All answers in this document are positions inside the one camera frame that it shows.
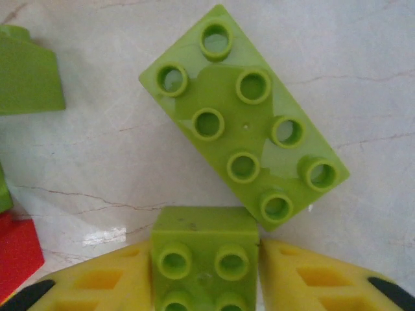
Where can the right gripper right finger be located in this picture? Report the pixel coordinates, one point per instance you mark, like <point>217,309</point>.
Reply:
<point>308,285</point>

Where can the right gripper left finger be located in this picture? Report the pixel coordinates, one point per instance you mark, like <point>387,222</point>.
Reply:
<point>97,285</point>

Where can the red lego brick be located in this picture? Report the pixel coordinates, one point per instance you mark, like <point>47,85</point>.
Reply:
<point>16,252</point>

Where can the green two-by-two lego brick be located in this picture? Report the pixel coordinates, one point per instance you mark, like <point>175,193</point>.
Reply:
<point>204,233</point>

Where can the green two-by-four lego brick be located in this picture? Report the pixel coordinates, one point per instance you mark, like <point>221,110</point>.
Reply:
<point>240,123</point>

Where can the green sloped lego brick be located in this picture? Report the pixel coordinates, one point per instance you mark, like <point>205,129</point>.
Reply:
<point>29,84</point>

